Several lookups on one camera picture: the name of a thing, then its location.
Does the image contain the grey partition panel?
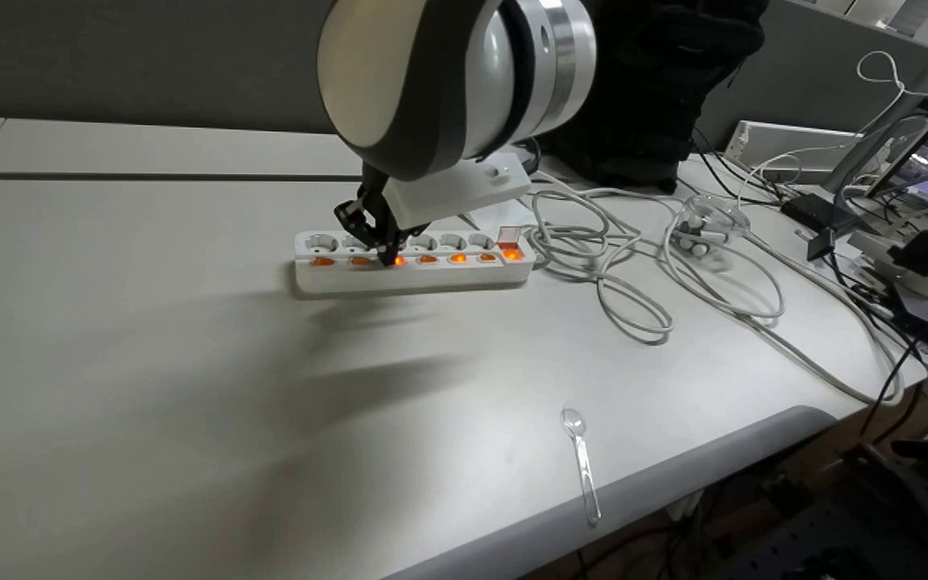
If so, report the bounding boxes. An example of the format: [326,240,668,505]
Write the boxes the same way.
[0,0,351,134]
[692,0,928,155]

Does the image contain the white power strip orange switches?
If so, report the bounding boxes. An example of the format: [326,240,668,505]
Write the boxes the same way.
[291,225,537,298]

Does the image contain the clear plastic spoon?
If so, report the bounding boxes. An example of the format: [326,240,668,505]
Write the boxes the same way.
[559,403,609,532]

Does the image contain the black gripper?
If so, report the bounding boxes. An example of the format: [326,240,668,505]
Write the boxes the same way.
[333,160,410,271]

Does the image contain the white rectangular box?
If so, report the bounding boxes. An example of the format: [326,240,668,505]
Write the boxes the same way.
[722,115,866,178]

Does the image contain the looped white cord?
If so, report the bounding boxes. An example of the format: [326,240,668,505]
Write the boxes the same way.
[850,46,916,105]

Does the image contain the thick white power cable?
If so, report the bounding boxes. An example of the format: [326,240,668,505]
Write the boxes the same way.
[520,173,677,352]

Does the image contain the grey desk cable cover flap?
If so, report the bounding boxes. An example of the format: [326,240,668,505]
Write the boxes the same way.
[0,115,367,185]

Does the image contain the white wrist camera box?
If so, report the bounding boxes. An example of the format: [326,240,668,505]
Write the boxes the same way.
[379,141,537,235]

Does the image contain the thin white cable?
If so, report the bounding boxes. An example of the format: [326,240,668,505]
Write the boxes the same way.
[650,173,908,410]

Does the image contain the black cable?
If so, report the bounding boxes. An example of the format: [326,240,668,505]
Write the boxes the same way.
[836,265,928,443]

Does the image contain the clear plastic bag yellow print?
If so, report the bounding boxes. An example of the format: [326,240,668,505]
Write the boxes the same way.
[662,185,761,274]

